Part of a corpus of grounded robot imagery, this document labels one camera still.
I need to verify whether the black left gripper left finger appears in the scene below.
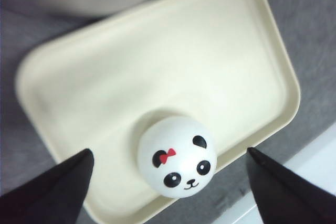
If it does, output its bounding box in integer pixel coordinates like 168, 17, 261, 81
1, 148, 94, 223

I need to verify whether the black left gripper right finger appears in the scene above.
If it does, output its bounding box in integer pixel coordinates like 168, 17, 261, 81
247, 147, 335, 223

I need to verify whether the panda bun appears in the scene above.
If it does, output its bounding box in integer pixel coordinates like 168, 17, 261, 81
137, 116, 217, 198

